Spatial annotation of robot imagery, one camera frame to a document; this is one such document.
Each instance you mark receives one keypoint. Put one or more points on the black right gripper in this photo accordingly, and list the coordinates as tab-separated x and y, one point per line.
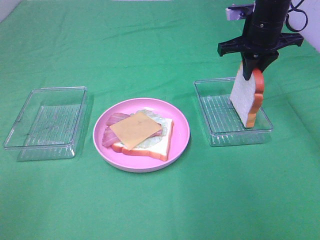
261	35

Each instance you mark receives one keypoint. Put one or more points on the toast bread slice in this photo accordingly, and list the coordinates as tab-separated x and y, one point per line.
247	96
156	150

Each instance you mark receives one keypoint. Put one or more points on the green lettuce leaf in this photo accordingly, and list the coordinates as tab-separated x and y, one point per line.
142	129

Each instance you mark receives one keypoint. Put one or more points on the yellow cheese slice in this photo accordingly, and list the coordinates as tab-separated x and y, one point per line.
134	129

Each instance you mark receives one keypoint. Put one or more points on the bacon strip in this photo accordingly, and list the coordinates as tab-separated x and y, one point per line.
116	117
109	137

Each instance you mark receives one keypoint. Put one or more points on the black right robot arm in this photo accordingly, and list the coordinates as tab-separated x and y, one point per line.
277	5

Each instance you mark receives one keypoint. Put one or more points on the right clear plastic container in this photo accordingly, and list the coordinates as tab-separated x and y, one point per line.
222	125

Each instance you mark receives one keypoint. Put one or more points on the clear plastic container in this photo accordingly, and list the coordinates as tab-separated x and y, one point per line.
49	125
222	125

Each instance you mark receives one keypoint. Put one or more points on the green tablecloth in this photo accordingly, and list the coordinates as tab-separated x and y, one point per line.
121	50

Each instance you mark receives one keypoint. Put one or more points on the pink round plate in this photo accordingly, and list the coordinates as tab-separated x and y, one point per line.
143	164

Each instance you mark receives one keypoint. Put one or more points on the left clear plastic container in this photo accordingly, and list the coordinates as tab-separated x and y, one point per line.
49	125

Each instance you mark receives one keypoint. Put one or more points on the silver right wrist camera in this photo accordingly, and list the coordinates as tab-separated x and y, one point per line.
239	11

